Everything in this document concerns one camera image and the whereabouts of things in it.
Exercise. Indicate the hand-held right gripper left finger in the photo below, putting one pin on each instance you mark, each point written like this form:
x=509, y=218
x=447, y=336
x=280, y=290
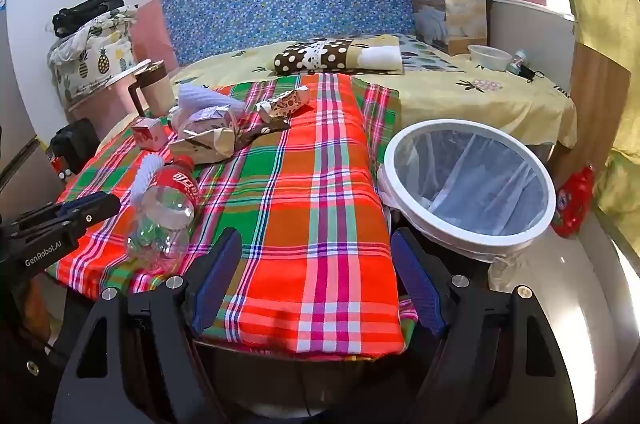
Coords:
x=220, y=276

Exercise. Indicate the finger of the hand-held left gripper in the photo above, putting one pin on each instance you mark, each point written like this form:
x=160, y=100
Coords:
x=95, y=211
x=70, y=208

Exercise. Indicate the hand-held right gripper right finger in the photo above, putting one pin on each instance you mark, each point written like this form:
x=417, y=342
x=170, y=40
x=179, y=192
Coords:
x=417, y=286

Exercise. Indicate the white foam net sleeve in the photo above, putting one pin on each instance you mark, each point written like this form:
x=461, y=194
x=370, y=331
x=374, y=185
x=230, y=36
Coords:
x=145, y=176

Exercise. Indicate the clear plastic bottle red label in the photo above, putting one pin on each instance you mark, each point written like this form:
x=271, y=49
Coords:
x=165, y=209

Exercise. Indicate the red drink carton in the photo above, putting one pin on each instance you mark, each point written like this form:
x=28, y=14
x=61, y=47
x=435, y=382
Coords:
x=148, y=135

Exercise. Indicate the white trash bin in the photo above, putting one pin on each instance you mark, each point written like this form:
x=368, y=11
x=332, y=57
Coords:
x=500, y=240

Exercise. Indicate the beige paper wrapper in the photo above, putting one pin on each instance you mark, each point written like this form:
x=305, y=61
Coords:
x=205, y=148

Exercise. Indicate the dark brown wrapper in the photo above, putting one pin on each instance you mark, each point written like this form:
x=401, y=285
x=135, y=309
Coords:
x=260, y=131

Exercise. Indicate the patterned snack wrapper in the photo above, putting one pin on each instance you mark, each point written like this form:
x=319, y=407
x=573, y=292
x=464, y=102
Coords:
x=285, y=104

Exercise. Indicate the pink storage box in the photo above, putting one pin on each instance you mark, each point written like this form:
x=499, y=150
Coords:
x=100, y=109

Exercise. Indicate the plaid cloth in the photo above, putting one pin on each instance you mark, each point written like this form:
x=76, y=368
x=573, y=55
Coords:
x=310, y=204

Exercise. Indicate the grey refrigerator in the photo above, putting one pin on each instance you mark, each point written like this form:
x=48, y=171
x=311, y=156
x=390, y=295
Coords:
x=15, y=104

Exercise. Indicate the beige mug brown lid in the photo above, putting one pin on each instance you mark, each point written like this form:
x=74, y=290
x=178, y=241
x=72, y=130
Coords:
x=157, y=91

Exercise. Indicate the red detergent bottle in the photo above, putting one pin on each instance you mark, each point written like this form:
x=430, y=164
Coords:
x=575, y=204

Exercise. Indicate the yellow bed sheet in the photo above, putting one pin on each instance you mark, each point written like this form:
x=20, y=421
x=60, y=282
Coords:
x=450, y=104

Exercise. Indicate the black duffel bag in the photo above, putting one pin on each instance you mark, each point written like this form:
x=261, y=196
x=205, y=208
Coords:
x=85, y=11

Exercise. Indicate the leaf print pillow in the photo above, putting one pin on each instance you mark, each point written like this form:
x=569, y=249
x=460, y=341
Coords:
x=425, y=54

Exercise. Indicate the brown polka dot pillow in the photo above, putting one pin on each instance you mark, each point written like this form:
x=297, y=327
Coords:
x=300, y=54

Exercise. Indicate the black face mask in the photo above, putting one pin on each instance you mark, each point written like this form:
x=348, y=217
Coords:
x=527, y=73

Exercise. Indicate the small green bottle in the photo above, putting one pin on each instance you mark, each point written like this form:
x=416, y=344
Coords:
x=517, y=61

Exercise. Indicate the wooden board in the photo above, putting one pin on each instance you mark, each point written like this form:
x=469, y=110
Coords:
x=595, y=104

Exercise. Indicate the white cabinet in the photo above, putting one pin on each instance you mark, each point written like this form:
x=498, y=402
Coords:
x=530, y=34

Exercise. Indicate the beige bedding box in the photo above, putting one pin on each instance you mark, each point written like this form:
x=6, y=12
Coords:
x=465, y=14

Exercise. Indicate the dark blue bedding box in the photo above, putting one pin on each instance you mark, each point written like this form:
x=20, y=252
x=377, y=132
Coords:
x=425, y=4

